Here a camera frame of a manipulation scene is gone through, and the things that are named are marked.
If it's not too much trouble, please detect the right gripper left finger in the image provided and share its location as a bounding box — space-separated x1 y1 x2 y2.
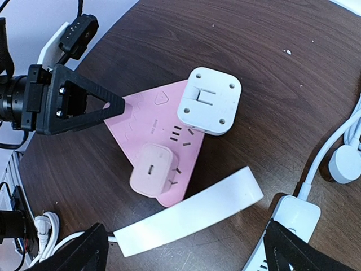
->
29 223 109 270

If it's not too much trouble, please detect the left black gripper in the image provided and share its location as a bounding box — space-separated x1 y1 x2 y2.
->
1 64 125 135

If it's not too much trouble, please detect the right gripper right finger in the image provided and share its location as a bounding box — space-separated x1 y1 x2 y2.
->
263 219 350 271

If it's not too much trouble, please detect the light blue power strip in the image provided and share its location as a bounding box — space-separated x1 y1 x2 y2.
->
244 194 322 271

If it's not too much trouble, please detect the white power strip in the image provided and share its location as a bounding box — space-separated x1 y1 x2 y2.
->
114 167 263 257

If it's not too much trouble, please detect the light pink usb charger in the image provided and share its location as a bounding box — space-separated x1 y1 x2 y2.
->
130 143 179 198

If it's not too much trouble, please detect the small white cube adapter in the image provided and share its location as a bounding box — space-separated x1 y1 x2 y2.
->
177 67 242 136

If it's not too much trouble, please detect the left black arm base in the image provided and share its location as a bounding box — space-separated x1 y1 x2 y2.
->
1 182 39 253

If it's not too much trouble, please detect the white coiled power cable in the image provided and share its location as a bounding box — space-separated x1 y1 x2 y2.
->
28 212 118 268

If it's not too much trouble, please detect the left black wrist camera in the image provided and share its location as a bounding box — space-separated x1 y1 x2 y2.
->
36 15 99 68

